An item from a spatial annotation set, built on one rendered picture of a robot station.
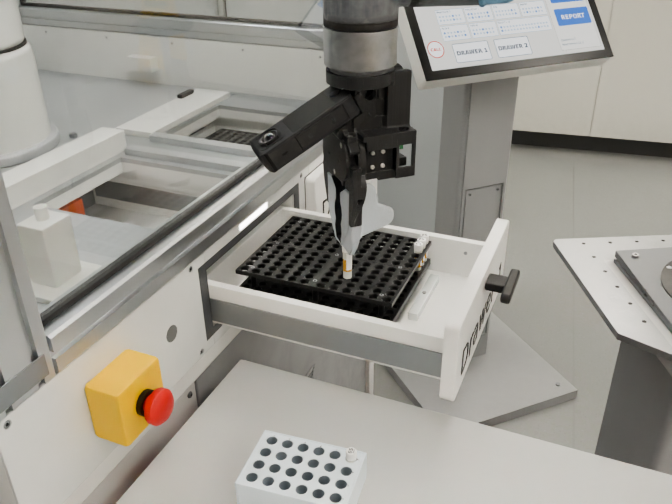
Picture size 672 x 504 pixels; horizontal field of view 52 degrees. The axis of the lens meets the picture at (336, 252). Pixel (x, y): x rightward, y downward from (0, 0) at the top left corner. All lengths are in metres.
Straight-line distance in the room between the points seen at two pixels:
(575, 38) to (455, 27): 0.32
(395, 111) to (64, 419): 0.46
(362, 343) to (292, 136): 0.29
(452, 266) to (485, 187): 0.87
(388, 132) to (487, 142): 1.12
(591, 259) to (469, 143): 0.62
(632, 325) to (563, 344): 1.26
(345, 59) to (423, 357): 0.36
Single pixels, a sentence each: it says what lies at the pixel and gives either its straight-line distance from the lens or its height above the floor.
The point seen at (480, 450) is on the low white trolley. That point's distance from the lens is 0.88.
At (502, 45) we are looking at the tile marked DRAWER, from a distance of 1.69.
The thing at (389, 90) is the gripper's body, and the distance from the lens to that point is 0.74.
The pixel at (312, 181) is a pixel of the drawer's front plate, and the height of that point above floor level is 0.92.
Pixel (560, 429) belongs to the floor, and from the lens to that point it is 2.07.
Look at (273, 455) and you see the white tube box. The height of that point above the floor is 0.80.
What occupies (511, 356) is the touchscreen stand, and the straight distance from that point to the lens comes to 2.23.
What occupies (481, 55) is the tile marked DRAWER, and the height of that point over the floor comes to 1.00.
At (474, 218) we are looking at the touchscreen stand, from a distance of 1.92.
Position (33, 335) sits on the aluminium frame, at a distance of 0.69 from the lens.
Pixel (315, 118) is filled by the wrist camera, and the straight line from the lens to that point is 0.71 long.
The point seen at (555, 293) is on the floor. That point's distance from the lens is 2.65.
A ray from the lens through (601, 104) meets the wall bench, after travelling 3.90.
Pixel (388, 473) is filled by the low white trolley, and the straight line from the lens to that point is 0.84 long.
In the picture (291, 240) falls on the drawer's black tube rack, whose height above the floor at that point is 0.90.
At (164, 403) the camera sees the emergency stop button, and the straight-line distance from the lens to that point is 0.76.
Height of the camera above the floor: 1.37
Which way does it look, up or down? 29 degrees down
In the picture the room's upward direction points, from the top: 1 degrees counter-clockwise
